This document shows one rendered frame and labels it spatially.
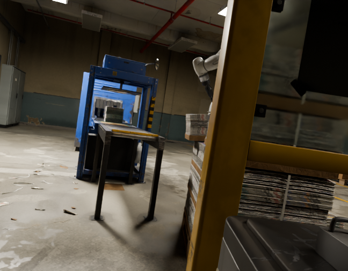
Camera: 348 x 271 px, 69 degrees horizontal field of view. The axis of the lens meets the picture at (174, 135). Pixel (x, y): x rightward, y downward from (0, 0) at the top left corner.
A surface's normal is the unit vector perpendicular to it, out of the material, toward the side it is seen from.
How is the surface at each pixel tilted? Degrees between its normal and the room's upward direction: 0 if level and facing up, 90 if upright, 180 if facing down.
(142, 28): 90
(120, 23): 90
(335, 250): 90
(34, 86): 90
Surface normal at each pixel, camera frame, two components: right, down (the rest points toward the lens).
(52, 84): 0.33, 0.10
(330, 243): -0.99, -0.14
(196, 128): 0.07, 0.06
